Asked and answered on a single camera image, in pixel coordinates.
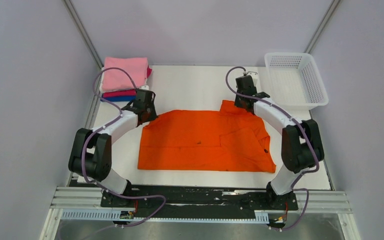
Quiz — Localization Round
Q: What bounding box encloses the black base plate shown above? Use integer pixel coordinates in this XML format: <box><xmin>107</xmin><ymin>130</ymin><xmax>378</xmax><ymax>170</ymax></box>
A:
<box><xmin>100</xmin><ymin>185</ymin><xmax>298</xmax><ymax>218</ymax></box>

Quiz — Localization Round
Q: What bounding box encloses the pink folded t-shirt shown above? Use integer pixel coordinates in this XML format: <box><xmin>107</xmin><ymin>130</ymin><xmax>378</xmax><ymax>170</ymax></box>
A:
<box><xmin>100</xmin><ymin>57</ymin><xmax>151</xmax><ymax>93</ymax></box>

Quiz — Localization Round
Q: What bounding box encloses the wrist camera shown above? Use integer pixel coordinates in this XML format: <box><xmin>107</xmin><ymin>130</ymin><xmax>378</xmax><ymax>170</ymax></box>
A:
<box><xmin>246</xmin><ymin>71</ymin><xmax>259</xmax><ymax>85</ymax></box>
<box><xmin>140</xmin><ymin>85</ymin><xmax>150</xmax><ymax>90</ymax></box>

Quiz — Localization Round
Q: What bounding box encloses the right aluminium frame post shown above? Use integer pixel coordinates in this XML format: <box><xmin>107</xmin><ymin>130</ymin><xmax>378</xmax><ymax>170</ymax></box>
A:
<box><xmin>304</xmin><ymin>0</ymin><xmax>342</xmax><ymax>54</ymax></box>

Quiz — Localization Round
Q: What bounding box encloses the aluminium frame post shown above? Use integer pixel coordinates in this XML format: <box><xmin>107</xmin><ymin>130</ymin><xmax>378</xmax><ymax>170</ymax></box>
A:
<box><xmin>304</xmin><ymin>0</ymin><xmax>342</xmax><ymax>54</ymax></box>
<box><xmin>62</xmin><ymin>0</ymin><xmax>104</xmax><ymax>69</ymax></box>

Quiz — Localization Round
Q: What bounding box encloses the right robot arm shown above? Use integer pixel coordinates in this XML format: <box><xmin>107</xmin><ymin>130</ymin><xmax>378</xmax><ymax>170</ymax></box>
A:
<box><xmin>234</xmin><ymin>75</ymin><xmax>324</xmax><ymax>209</ymax></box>

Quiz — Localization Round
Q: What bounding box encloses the white plastic basket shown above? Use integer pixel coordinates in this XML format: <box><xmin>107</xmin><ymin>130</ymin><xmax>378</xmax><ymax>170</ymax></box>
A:
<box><xmin>264</xmin><ymin>52</ymin><xmax>329</xmax><ymax>111</ymax></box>

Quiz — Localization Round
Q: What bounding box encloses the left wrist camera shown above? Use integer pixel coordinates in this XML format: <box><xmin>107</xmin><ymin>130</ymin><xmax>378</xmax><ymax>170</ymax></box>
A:
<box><xmin>140</xmin><ymin>85</ymin><xmax>150</xmax><ymax>90</ymax></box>

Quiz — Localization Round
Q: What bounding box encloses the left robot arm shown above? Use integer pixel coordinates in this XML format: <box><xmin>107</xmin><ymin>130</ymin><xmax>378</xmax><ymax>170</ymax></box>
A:
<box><xmin>68</xmin><ymin>89</ymin><xmax>158</xmax><ymax>207</ymax></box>

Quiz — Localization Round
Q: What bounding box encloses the magenta folded t-shirt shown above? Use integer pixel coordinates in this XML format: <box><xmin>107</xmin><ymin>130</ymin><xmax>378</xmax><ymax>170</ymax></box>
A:
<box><xmin>102</xmin><ymin>66</ymin><xmax>153</xmax><ymax>97</ymax></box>

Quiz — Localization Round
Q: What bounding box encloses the white slotted cable duct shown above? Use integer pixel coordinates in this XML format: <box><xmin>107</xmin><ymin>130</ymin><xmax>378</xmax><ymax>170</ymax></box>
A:
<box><xmin>60</xmin><ymin>209</ymin><xmax>270</xmax><ymax>224</ymax></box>

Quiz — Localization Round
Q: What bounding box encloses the orange t-shirt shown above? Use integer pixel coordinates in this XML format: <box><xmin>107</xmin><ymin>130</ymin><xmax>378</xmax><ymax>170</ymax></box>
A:
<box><xmin>137</xmin><ymin>100</ymin><xmax>277</xmax><ymax>174</ymax></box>

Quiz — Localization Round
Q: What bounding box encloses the left aluminium frame post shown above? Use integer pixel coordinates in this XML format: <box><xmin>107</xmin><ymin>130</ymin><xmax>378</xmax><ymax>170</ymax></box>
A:
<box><xmin>62</xmin><ymin>0</ymin><xmax>104</xmax><ymax>69</ymax></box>

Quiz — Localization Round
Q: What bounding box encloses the blue folded t-shirt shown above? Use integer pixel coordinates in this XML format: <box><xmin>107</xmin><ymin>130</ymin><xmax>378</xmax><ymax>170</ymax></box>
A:
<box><xmin>102</xmin><ymin>95</ymin><xmax>136</xmax><ymax>103</ymax></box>

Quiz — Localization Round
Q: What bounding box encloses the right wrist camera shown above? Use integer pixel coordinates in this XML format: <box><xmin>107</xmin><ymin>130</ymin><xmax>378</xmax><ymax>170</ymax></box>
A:
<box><xmin>246</xmin><ymin>71</ymin><xmax>259</xmax><ymax>85</ymax></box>

